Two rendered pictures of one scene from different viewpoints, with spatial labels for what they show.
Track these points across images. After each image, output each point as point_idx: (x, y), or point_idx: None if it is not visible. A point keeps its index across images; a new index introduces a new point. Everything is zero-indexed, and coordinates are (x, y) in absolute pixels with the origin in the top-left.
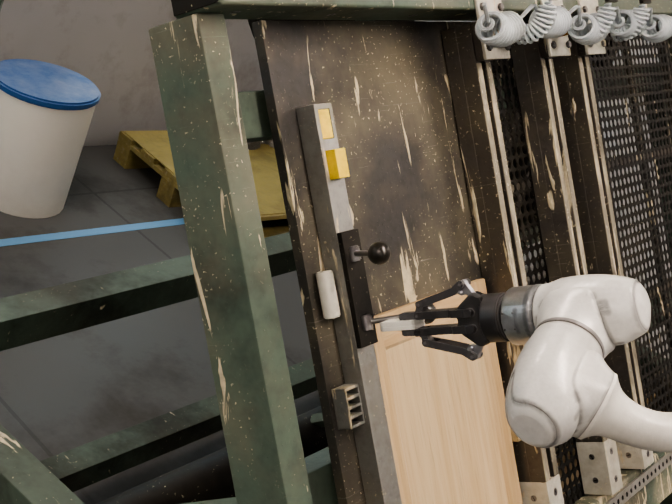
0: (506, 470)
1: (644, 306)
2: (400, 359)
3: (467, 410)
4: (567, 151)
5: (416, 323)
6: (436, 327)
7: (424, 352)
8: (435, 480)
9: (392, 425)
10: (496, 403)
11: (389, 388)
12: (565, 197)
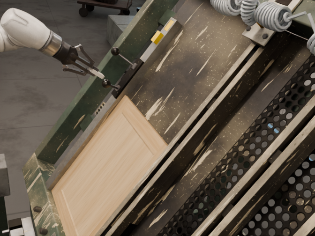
0: (100, 226)
1: (4, 14)
2: (121, 122)
3: (116, 178)
4: (284, 159)
5: (89, 67)
6: (81, 64)
7: (127, 133)
8: (90, 172)
9: (101, 134)
10: (123, 199)
11: (110, 123)
12: (245, 177)
